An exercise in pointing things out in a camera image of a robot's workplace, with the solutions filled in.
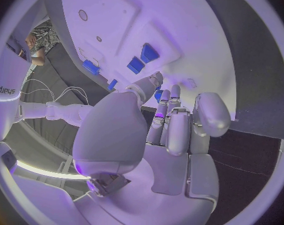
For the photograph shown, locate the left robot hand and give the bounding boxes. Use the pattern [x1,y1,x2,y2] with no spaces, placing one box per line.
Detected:
[72,71,232,225]

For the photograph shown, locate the blue gear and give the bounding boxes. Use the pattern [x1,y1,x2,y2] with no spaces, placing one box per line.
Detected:
[153,86,165,104]

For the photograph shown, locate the white task board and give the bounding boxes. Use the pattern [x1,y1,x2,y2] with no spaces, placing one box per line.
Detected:
[44,0,240,123]

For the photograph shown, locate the glowing light bar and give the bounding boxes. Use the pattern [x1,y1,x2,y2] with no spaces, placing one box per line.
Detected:
[16,160,92,180]

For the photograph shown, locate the blue peg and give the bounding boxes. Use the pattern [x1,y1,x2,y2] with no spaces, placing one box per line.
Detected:
[107,78,119,91]

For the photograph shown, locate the blue block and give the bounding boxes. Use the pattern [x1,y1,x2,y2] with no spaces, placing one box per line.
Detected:
[140,42,161,65]
[125,56,146,75]

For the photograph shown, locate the blue cylinder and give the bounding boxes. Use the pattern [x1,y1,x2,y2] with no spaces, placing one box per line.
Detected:
[82,59,102,76]

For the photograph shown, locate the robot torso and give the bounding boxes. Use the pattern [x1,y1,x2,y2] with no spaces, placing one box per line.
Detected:
[0,35,33,145]

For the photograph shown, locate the person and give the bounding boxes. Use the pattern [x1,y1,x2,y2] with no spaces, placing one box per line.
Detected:
[25,19,62,67]

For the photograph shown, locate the white cable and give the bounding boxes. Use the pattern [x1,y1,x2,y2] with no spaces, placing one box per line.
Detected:
[20,78,56,102]
[54,86,90,105]

